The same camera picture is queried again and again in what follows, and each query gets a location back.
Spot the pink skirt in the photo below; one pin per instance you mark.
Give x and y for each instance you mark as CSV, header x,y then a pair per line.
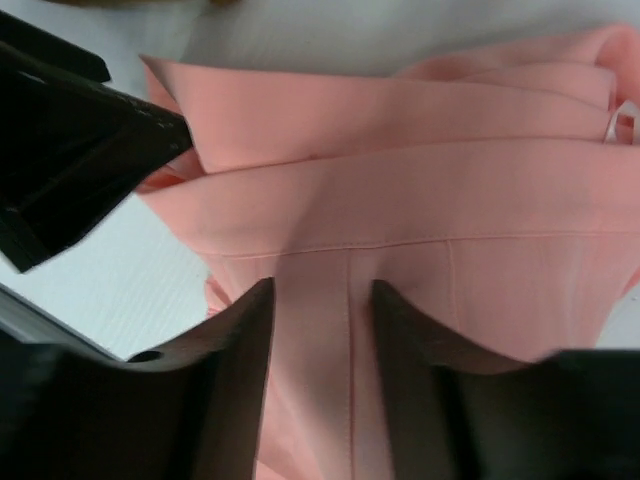
x,y
497,189

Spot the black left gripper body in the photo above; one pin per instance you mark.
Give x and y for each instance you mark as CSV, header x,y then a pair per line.
x,y
72,148

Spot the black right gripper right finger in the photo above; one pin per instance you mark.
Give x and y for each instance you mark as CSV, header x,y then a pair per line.
x,y
455,410

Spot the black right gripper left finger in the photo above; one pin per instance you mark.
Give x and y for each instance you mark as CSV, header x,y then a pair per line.
x,y
190,408

